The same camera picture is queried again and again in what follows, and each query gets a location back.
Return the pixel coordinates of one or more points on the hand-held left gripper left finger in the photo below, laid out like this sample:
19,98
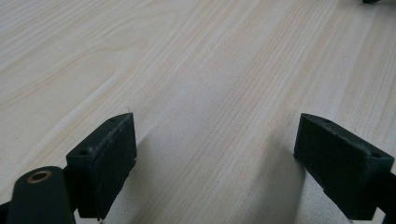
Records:
99,174

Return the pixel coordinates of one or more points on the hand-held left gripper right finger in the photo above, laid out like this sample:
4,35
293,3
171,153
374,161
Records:
345,168

